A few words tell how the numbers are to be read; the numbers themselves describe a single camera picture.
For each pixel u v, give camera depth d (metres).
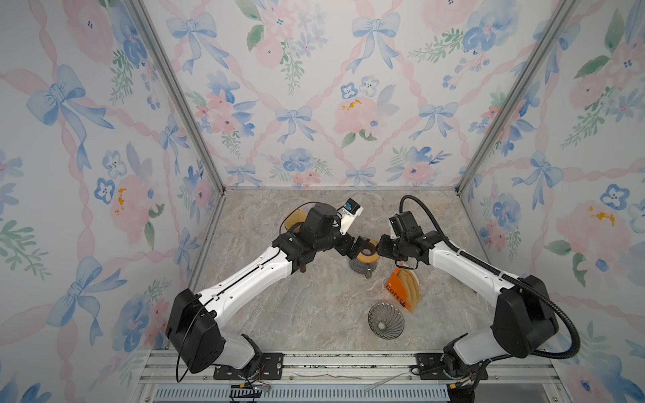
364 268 0.90
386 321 0.80
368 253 0.87
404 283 0.81
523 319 0.43
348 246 0.65
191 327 0.40
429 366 0.73
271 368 0.73
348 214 0.63
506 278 0.46
